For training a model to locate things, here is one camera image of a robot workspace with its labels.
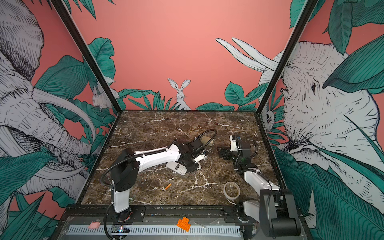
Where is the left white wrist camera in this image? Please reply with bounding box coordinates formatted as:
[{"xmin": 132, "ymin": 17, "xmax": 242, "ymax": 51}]
[{"xmin": 194, "ymin": 151, "xmax": 209, "ymax": 163}]

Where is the clear tape roll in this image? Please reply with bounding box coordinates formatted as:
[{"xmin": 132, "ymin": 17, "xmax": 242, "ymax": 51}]
[{"xmin": 223, "ymin": 182, "xmax": 241, "ymax": 201}]

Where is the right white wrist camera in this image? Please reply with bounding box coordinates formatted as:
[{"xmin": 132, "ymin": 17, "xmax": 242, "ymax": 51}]
[{"xmin": 230, "ymin": 135, "xmax": 238, "ymax": 152}]

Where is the orange toy brick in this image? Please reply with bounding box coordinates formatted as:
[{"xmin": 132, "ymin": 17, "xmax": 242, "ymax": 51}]
[{"xmin": 177, "ymin": 217, "xmax": 191, "ymax": 233}]

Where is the white red remote control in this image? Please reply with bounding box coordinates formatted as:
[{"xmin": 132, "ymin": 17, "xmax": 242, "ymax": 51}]
[{"xmin": 166, "ymin": 162, "xmax": 187, "ymax": 176}]

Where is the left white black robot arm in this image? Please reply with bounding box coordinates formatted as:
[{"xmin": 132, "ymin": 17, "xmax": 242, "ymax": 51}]
[{"xmin": 100, "ymin": 129, "xmax": 217, "ymax": 240}]

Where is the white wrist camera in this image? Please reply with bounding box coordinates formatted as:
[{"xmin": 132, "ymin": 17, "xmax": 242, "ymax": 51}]
[
  {"xmin": 230, "ymin": 135, "xmax": 238, "ymax": 152},
  {"xmin": 194, "ymin": 151, "xmax": 209, "ymax": 163}
]

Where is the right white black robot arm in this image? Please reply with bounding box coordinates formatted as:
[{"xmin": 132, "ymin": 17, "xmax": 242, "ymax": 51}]
[{"xmin": 217, "ymin": 136, "xmax": 301, "ymax": 238}]

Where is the small green circuit board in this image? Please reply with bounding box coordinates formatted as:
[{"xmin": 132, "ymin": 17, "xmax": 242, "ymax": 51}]
[{"xmin": 112, "ymin": 225, "xmax": 131, "ymax": 234}]

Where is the black front mounting rail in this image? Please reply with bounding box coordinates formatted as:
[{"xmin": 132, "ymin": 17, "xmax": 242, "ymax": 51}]
[{"xmin": 61, "ymin": 205, "xmax": 256, "ymax": 225}]

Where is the white slotted cable duct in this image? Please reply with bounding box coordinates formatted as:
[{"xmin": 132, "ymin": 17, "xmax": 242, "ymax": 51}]
[{"xmin": 66, "ymin": 225, "xmax": 241, "ymax": 237}]

